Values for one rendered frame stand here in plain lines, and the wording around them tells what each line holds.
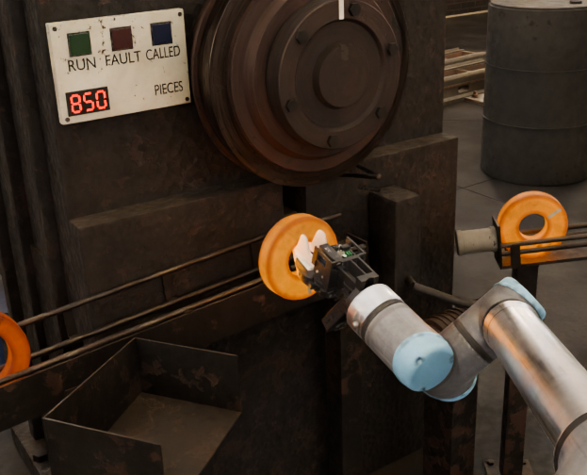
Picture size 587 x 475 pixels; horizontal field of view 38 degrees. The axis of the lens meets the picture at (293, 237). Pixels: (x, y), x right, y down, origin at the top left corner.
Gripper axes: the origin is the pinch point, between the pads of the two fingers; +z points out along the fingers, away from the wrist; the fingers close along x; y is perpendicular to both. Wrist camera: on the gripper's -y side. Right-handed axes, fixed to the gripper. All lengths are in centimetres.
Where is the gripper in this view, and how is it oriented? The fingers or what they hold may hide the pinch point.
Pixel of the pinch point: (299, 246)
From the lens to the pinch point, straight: 152.9
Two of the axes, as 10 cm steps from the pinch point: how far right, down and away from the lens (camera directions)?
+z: -5.3, -5.4, 6.5
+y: 1.2, -8.1, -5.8
